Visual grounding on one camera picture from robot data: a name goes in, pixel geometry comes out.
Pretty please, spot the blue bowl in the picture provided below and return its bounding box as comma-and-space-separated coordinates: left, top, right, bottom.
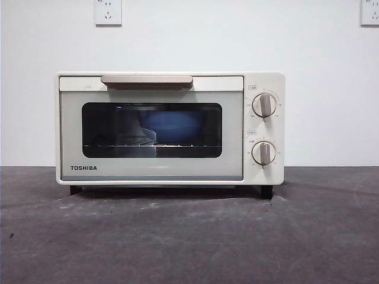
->
136, 109, 205, 146

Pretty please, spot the oven timer knob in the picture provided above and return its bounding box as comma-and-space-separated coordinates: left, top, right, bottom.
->
251, 140, 277, 166

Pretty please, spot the white Toshiba toaster oven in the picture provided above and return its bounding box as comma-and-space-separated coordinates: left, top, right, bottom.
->
54, 72, 286, 199

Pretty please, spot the oven temperature knob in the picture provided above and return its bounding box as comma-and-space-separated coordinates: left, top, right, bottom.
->
251, 92, 278, 118

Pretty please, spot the metal wire oven rack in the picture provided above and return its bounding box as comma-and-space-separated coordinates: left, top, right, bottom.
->
82, 135, 221, 148

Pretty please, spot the white wall outlet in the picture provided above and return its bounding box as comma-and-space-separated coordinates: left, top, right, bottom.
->
360, 0, 379, 27
94, 0, 123, 27

